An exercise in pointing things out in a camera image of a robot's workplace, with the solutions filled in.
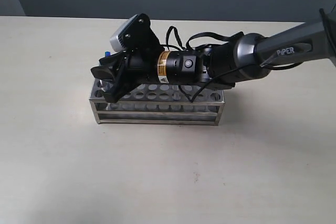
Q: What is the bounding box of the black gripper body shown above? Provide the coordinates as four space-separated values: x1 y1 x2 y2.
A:
115 13 163 84

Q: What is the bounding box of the blue capped tube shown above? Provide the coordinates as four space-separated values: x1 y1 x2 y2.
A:
104 51 111 57

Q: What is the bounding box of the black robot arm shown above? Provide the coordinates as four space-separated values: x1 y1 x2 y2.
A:
91 9 335 103

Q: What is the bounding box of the stainless steel test tube rack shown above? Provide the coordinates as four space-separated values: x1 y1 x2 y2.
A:
89 79 225 125

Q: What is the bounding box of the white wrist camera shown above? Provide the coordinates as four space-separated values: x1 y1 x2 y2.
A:
109 15 138 52

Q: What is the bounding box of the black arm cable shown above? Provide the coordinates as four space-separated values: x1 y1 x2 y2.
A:
160 8 336 104

